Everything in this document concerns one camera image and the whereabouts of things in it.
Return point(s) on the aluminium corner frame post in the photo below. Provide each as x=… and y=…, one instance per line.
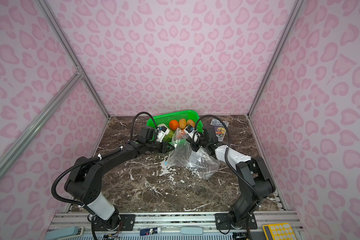
x=51, y=18

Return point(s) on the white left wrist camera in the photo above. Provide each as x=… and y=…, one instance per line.
x=162, y=132

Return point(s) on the orange toy pumpkin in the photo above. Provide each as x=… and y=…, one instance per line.
x=173, y=125

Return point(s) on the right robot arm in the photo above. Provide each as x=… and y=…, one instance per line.
x=254, y=177

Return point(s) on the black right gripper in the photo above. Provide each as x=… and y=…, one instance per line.
x=195, y=148

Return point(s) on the grey teal device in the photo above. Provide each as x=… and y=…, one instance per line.
x=65, y=233

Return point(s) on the aluminium mounting rail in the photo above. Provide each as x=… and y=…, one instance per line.
x=214, y=224

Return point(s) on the yellow potato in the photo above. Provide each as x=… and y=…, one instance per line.
x=182, y=124

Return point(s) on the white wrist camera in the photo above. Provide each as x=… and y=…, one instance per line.
x=192, y=133
x=162, y=132

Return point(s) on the aluminium diagonal frame bar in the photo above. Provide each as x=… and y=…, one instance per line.
x=9, y=157

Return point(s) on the grey oval pad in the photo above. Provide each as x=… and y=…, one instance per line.
x=192, y=231

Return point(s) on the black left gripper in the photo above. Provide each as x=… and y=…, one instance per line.
x=164, y=149

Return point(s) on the right aluminium corner post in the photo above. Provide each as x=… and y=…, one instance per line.
x=285, y=34

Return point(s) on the green cabbage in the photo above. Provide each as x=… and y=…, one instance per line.
x=169, y=136

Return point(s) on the clear zip top bag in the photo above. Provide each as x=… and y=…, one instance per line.
x=199, y=163

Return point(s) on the green plastic perforated basket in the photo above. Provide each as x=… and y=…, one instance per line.
x=166, y=118

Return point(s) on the yellow calculator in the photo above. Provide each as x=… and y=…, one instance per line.
x=280, y=231

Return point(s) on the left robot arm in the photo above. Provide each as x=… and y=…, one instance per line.
x=87, y=178

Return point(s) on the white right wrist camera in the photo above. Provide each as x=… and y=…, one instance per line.
x=192, y=133

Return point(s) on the blue white small battery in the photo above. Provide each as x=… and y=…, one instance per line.
x=150, y=231

